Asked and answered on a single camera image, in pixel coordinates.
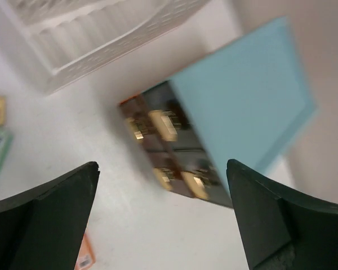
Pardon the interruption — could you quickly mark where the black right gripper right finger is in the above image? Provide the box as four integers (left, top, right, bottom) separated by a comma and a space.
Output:
226, 159, 338, 269

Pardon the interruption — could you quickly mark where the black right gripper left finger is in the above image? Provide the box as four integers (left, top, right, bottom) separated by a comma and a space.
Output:
0, 161, 100, 269

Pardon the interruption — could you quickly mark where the orange correction tape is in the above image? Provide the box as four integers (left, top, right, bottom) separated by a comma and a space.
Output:
74, 232, 96, 270

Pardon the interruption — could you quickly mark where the blue top drawer box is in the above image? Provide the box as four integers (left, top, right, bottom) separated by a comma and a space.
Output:
142, 16, 319, 209

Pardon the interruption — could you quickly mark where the white plastic file organizer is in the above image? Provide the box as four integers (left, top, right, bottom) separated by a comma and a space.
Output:
0, 1, 205, 93

